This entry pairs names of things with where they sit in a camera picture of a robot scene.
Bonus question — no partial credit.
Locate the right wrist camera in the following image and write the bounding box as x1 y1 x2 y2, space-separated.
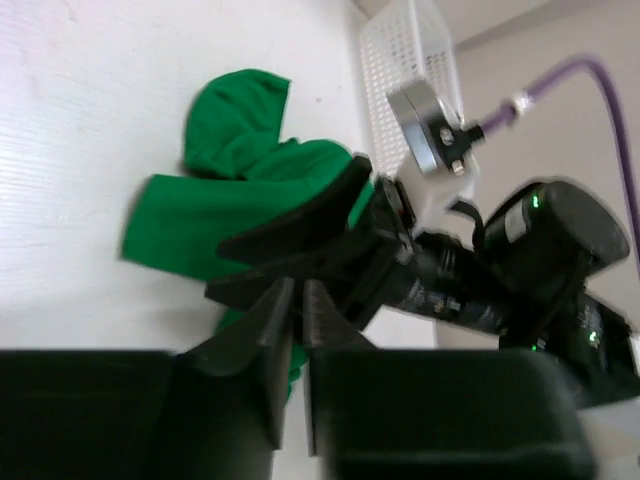
387 78 485 175

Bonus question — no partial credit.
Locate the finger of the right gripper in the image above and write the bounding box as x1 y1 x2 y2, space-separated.
205 250 370 320
218 155 372 263

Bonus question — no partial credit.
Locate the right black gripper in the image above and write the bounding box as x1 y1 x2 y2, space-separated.
349 178 631 360

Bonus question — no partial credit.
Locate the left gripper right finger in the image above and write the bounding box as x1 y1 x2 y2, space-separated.
303 280 378 458

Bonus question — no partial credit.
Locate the white plastic basket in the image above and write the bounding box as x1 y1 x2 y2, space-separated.
359 0 463 176

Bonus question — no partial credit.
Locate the green t-shirt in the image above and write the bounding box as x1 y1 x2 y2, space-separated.
119 69 376 401

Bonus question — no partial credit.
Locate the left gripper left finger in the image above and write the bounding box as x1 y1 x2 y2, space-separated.
174 293 295 450

